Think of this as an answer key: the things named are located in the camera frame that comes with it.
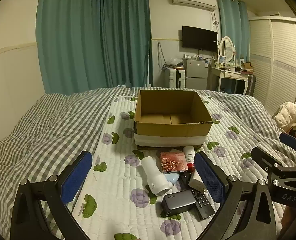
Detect grey power bank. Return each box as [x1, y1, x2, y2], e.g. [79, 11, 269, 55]
[161, 190, 196, 218]

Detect person's right forearm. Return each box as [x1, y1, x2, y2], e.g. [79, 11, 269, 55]
[281, 204, 296, 240]

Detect grey small fridge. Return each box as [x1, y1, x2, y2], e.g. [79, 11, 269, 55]
[182, 57, 209, 90]

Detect hanging wall cables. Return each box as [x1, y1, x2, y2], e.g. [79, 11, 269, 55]
[157, 42, 169, 68]

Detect small black object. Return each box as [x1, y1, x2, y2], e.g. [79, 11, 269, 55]
[179, 172, 192, 189]

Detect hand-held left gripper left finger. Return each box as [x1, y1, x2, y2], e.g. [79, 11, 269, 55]
[10, 151, 93, 240]

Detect large white bottle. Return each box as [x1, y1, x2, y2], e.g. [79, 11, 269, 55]
[141, 156, 174, 196]

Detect white air conditioner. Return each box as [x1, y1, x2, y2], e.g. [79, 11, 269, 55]
[171, 0, 218, 11]

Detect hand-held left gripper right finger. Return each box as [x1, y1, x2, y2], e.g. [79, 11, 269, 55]
[194, 151, 281, 240]

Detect oval white vanity mirror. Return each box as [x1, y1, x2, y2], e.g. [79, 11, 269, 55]
[218, 36, 234, 63]

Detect white suitcase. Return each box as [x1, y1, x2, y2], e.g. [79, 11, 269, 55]
[166, 67, 187, 88]

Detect narrow teal curtain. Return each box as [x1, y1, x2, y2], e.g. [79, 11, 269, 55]
[217, 0, 250, 60]

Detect white charger adapter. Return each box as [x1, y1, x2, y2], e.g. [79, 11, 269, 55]
[188, 171, 207, 192]

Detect teal corner curtain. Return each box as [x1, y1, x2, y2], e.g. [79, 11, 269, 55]
[98, 0, 153, 88]

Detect small white red-capped bottle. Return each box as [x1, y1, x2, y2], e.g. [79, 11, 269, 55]
[183, 145, 196, 172]

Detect white mop pole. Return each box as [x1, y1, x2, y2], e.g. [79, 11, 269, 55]
[147, 46, 152, 87]

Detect black remote control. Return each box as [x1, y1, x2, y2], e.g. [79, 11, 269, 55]
[190, 189, 216, 220]

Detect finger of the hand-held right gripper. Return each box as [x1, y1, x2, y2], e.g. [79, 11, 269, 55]
[279, 132, 296, 161]
[251, 146, 284, 178]

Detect white floral quilted mat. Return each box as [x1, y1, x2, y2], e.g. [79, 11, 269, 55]
[72, 94, 288, 240]

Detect white dressing table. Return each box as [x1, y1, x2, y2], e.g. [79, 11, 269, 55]
[208, 65, 254, 94]

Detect white puffer jacket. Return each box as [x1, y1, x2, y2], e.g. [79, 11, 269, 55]
[273, 102, 296, 130]

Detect dark suitcase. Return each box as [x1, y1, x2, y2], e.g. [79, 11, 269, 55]
[246, 74, 257, 96]

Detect black wall television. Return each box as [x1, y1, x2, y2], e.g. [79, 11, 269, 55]
[181, 25, 218, 52]

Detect clear plastic bag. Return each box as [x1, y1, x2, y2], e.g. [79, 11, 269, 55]
[168, 58, 183, 68]

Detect white louvred wardrobe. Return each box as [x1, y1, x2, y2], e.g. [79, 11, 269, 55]
[248, 16, 296, 115]

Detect wide teal curtain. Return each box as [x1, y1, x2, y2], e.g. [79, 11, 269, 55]
[35, 0, 106, 95]

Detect pink embossed compact case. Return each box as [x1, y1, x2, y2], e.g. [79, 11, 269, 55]
[159, 151, 188, 174]

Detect light blue small object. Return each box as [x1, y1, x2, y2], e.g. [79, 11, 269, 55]
[166, 174, 180, 188]

